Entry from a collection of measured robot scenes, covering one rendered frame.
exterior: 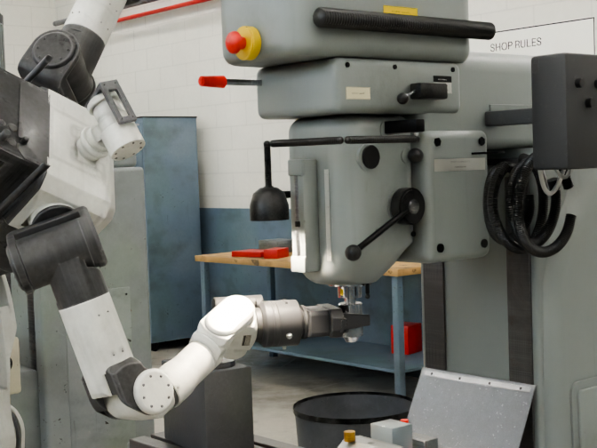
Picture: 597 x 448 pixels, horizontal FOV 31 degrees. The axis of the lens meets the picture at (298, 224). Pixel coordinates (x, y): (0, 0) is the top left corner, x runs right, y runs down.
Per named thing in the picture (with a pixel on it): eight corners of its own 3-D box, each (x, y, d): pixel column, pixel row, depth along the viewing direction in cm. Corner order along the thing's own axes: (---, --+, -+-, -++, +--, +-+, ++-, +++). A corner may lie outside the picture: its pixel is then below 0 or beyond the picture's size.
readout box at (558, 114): (572, 169, 195) (570, 51, 194) (531, 170, 202) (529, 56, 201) (635, 166, 208) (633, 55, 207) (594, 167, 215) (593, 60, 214)
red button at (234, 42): (236, 52, 191) (235, 29, 191) (222, 54, 194) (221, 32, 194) (250, 52, 193) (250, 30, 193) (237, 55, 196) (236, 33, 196)
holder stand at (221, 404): (206, 458, 237) (202, 367, 236) (163, 438, 256) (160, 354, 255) (254, 449, 244) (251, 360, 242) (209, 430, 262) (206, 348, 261)
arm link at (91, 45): (53, 11, 211) (24, 68, 206) (95, 20, 209) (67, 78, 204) (68, 45, 222) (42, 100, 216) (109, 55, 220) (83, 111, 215)
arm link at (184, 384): (226, 371, 197) (156, 437, 184) (193, 376, 205) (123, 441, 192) (195, 322, 195) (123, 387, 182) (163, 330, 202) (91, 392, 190)
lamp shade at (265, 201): (242, 220, 198) (241, 187, 198) (264, 219, 204) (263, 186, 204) (274, 220, 194) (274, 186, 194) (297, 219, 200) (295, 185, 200)
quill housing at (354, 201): (352, 289, 198) (346, 113, 197) (280, 283, 214) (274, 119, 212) (424, 279, 210) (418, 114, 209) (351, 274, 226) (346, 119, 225)
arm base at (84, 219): (30, 315, 184) (8, 264, 177) (18, 271, 194) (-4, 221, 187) (115, 283, 187) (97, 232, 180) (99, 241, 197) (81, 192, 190)
